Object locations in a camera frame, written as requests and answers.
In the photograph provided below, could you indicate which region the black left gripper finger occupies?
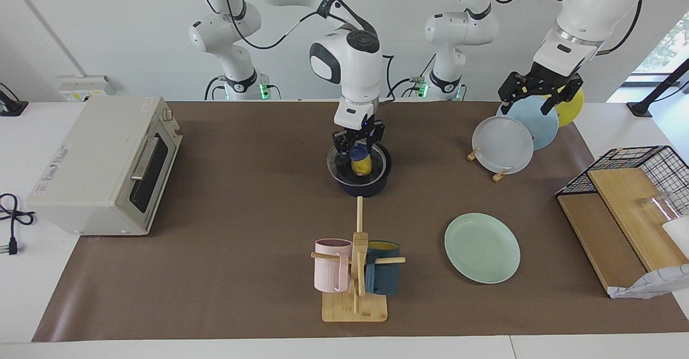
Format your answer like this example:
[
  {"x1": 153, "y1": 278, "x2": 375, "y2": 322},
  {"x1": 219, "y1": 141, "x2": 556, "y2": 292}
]
[
  {"x1": 540, "y1": 74, "x2": 584, "y2": 114},
  {"x1": 497, "y1": 70, "x2": 530, "y2": 105}
]

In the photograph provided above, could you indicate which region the glass lid with blue knob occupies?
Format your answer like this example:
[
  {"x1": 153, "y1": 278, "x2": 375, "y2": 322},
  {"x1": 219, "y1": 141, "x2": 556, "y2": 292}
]
[{"x1": 327, "y1": 143, "x2": 389, "y2": 183}]

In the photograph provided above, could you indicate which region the yellow potato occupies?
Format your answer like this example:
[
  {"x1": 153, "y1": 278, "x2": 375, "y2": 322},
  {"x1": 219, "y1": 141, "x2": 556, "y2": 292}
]
[{"x1": 350, "y1": 154, "x2": 373, "y2": 177}]

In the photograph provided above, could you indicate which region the yellow plate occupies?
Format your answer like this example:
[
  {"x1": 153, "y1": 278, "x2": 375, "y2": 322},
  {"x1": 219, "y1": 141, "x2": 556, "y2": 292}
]
[{"x1": 541, "y1": 87, "x2": 584, "y2": 128}]

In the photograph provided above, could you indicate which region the light blue plate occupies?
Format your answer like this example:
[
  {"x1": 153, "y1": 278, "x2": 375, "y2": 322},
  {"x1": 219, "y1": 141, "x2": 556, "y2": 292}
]
[{"x1": 496, "y1": 95, "x2": 560, "y2": 151}]

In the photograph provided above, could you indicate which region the grey plate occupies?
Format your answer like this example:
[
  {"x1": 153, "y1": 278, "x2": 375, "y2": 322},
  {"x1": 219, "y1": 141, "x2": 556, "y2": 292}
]
[{"x1": 472, "y1": 116, "x2": 535, "y2": 175}]

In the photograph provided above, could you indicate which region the wooden plate rack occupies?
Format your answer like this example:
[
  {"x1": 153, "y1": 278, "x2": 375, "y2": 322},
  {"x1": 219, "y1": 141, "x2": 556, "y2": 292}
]
[{"x1": 467, "y1": 146, "x2": 512, "y2": 182}]

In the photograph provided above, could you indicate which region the green plate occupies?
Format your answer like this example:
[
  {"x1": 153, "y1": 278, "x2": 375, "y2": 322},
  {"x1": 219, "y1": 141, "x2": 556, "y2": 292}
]
[{"x1": 444, "y1": 213, "x2": 522, "y2": 285}]

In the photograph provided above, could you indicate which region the dark blue saucepan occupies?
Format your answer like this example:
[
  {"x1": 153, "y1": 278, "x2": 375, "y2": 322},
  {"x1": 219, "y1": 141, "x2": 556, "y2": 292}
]
[{"x1": 336, "y1": 143, "x2": 392, "y2": 198}]

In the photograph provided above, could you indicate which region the black angled stand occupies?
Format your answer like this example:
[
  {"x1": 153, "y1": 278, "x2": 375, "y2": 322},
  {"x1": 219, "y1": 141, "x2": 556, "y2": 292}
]
[{"x1": 626, "y1": 58, "x2": 689, "y2": 118}]

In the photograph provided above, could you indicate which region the window with greenery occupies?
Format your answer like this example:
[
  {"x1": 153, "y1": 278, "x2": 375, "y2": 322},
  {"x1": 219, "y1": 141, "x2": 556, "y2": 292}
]
[{"x1": 630, "y1": 12, "x2": 689, "y2": 77}]

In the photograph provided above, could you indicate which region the pink ribbed mug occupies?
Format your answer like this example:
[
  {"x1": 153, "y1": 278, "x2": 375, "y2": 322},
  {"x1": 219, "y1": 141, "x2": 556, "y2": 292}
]
[{"x1": 314, "y1": 238, "x2": 353, "y2": 293}]

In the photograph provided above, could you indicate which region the dark teal mug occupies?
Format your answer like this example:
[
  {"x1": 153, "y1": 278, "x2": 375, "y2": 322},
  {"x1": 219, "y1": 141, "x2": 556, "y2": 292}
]
[{"x1": 365, "y1": 241, "x2": 401, "y2": 295}]

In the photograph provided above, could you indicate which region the brown table mat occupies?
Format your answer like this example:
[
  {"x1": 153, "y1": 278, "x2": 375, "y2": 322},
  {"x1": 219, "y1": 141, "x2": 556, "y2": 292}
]
[{"x1": 31, "y1": 100, "x2": 689, "y2": 343}]

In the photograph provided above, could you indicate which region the light wooden board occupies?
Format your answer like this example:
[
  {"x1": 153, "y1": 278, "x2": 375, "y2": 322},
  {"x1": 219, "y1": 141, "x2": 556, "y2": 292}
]
[{"x1": 588, "y1": 168, "x2": 689, "y2": 272}]

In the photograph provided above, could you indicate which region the dark wooden board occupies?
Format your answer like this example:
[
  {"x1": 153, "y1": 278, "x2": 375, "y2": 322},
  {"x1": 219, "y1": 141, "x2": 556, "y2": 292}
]
[{"x1": 557, "y1": 193, "x2": 646, "y2": 294}]

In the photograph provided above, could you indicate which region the clear glass cup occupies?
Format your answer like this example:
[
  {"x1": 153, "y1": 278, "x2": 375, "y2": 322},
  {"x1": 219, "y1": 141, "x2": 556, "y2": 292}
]
[{"x1": 638, "y1": 192, "x2": 684, "y2": 222}]

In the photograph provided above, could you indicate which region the wooden mug tree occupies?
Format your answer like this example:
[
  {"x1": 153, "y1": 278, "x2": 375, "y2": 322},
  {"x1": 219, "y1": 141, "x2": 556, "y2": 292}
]
[{"x1": 311, "y1": 196, "x2": 405, "y2": 323}]

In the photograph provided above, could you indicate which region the white cup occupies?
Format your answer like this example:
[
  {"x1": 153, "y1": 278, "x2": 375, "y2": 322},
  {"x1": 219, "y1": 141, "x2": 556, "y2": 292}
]
[{"x1": 662, "y1": 216, "x2": 689, "y2": 257}]

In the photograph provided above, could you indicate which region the white patterned cloth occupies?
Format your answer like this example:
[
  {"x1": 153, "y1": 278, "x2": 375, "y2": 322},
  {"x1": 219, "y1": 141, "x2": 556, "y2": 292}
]
[{"x1": 608, "y1": 265, "x2": 689, "y2": 299}]

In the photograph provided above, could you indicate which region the cream toaster oven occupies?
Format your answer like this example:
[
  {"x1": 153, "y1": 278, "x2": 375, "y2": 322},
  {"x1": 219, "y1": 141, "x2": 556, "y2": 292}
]
[{"x1": 26, "y1": 96, "x2": 184, "y2": 236}]

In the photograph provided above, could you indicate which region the white power strip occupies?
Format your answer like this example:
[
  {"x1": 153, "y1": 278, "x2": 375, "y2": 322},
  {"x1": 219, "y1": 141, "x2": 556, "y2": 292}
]
[{"x1": 58, "y1": 75, "x2": 116, "y2": 102}]

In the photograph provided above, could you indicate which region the black left base cable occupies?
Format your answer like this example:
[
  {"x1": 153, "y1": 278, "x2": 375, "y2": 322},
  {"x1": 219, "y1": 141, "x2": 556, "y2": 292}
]
[{"x1": 379, "y1": 52, "x2": 438, "y2": 101}]

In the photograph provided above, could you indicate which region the black base cable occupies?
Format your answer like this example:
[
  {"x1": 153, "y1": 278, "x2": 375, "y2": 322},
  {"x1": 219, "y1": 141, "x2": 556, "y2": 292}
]
[
  {"x1": 205, "y1": 75, "x2": 227, "y2": 100},
  {"x1": 379, "y1": 52, "x2": 438, "y2": 101}
]

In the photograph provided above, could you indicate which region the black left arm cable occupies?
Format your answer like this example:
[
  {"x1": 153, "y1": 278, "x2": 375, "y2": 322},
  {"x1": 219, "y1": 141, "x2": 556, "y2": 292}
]
[{"x1": 484, "y1": 0, "x2": 646, "y2": 55}]

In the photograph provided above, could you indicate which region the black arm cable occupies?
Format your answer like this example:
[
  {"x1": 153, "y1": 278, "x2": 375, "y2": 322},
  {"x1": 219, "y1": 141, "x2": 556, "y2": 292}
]
[
  {"x1": 484, "y1": 0, "x2": 646, "y2": 55},
  {"x1": 194, "y1": 0, "x2": 380, "y2": 50}
]

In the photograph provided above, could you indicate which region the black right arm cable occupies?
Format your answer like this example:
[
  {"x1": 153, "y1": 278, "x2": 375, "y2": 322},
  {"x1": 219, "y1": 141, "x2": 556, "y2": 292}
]
[{"x1": 194, "y1": 0, "x2": 380, "y2": 50}]

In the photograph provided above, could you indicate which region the black wire basket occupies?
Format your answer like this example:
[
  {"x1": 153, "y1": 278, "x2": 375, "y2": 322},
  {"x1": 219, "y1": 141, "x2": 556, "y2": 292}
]
[{"x1": 556, "y1": 145, "x2": 689, "y2": 217}]

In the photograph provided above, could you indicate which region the black right base cable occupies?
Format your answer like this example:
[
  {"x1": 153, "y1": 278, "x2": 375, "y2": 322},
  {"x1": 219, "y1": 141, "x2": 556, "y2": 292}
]
[{"x1": 205, "y1": 75, "x2": 227, "y2": 100}]

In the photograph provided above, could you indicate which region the black clamp mount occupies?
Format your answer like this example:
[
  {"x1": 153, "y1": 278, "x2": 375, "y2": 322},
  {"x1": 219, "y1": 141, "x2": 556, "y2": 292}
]
[{"x1": 0, "y1": 83, "x2": 29, "y2": 117}]

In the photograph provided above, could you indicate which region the black power cord with plug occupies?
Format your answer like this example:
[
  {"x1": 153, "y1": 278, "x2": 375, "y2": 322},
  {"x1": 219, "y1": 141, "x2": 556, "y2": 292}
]
[{"x1": 0, "y1": 193, "x2": 37, "y2": 256}]

